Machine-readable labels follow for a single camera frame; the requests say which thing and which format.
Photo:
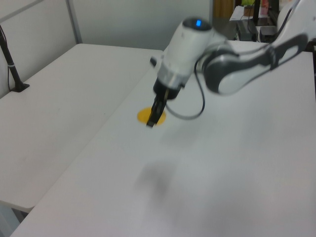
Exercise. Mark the grey metal partition post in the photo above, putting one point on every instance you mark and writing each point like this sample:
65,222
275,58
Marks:
75,22

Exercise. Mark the black flat device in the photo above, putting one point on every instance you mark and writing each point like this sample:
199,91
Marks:
245,29

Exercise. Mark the black camera pole with base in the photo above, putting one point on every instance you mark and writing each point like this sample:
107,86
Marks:
11,66

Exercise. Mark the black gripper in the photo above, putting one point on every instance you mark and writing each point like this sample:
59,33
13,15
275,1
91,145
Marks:
164,91

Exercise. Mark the small potted green plant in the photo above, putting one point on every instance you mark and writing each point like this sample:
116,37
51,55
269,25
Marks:
247,8

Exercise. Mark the brown wooden panel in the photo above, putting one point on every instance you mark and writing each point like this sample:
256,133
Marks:
222,8

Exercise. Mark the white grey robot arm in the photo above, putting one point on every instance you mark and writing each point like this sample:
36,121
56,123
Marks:
187,42

